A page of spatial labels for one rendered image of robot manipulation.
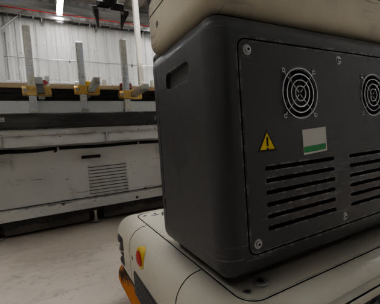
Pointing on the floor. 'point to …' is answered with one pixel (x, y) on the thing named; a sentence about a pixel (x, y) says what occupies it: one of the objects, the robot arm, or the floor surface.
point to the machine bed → (69, 170)
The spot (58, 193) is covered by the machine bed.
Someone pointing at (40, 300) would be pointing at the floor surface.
